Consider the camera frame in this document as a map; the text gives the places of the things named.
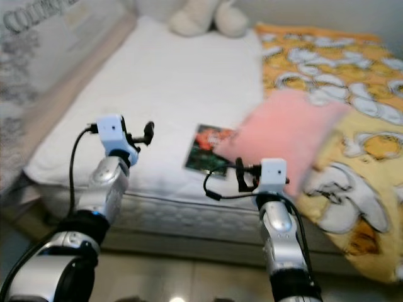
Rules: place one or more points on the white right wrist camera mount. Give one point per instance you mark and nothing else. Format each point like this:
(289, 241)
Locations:
(272, 176)

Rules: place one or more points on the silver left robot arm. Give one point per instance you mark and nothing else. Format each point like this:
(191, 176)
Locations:
(110, 189)

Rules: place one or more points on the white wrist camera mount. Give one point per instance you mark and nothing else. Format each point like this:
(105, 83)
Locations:
(272, 176)
(116, 133)

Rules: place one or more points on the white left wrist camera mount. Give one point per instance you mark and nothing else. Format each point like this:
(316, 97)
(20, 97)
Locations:
(116, 133)

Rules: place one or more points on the grey patterned printed fabric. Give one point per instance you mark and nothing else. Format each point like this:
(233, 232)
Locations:
(31, 63)

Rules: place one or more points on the pink pillow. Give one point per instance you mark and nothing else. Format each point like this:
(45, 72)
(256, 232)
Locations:
(283, 126)

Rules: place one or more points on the beige padded bed frame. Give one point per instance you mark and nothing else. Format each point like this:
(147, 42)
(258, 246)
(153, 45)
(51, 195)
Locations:
(82, 78)

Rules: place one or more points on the cream plush toy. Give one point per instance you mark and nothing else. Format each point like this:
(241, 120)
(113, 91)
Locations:
(201, 16)

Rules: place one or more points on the yellow egg-print blanket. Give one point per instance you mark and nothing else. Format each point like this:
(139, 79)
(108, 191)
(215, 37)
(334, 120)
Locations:
(327, 63)

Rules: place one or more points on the white quilted mattress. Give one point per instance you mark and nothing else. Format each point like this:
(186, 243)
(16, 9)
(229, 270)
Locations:
(164, 82)

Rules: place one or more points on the dark red-green cover book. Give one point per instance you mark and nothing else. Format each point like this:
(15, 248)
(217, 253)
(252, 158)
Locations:
(204, 154)

